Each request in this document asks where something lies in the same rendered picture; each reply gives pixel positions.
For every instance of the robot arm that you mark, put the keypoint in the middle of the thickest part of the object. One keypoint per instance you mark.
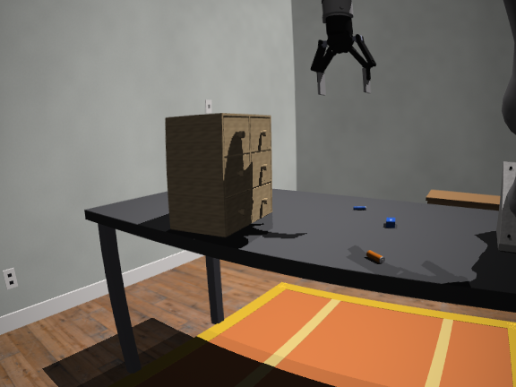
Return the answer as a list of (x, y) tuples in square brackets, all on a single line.
[(345, 7)]

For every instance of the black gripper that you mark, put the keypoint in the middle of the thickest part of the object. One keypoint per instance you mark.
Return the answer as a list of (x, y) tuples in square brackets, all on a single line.
[(340, 40)]

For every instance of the orange and grey battery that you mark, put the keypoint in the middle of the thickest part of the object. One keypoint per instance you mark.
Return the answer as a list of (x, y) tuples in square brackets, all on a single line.
[(375, 257)]

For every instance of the light wooden chest of drawers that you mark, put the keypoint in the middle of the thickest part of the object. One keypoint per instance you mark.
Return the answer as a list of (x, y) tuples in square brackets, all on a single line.
[(196, 175)]

